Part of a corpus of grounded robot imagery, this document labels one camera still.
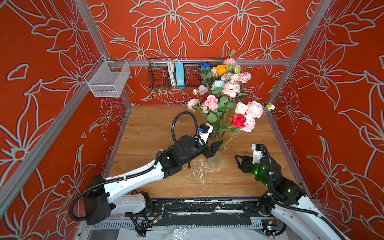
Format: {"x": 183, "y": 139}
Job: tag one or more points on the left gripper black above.
{"x": 212, "y": 149}

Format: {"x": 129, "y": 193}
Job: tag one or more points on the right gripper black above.
{"x": 247, "y": 160}

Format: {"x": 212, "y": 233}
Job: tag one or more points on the small red rose stem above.
{"x": 228, "y": 133}

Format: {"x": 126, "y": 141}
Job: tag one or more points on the pink mini rose spray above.
{"x": 242, "y": 108}

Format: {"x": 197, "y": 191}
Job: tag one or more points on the pink rose flower stem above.
{"x": 213, "y": 111}

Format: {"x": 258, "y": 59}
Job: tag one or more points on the large pink peony spray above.
{"x": 256, "y": 110}

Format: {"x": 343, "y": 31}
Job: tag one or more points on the pink peony flower stem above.
{"x": 202, "y": 90}

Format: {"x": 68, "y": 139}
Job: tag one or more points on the white hydrangea flower stem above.
{"x": 217, "y": 84}

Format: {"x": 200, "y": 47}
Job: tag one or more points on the peach rose flower stem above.
{"x": 214, "y": 72}

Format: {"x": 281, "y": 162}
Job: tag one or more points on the yellow rose flower stem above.
{"x": 221, "y": 70}

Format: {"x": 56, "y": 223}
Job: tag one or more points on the white rose flower stem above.
{"x": 248, "y": 76}

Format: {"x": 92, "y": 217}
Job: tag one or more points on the blue rose flower stem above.
{"x": 206, "y": 73}

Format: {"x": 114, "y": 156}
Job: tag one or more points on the pink carnation spray stem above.
{"x": 231, "y": 60}

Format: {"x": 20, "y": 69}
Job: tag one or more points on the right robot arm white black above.
{"x": 287, "y": 202}

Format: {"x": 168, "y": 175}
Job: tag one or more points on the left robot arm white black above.
{"x": 100, "y": 199}

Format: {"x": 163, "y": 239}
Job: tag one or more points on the clear ribbed glass vase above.
{"x": 215, "y": 161}

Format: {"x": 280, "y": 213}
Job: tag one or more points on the mixed flower bunch on table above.
{"x": 193, "y": 102}

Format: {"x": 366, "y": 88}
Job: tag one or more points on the blue flat box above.
{"x": 180, "y": 74}

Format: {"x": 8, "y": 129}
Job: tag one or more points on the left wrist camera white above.
{"x": 203, "y": 134}

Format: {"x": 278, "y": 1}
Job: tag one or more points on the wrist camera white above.
{"x": 203, "y": 134}
{"x": 258, "y": 153}

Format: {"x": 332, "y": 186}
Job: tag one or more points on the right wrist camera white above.
{"x": 258, "y": 153}

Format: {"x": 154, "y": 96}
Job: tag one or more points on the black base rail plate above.
{"x": 204, "y": 212}

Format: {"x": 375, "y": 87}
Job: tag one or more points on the black wire wall basket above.
{"x": 162, "y": 73}

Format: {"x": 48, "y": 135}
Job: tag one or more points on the white mesh wall basket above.
{"x": 107, "y": 79}

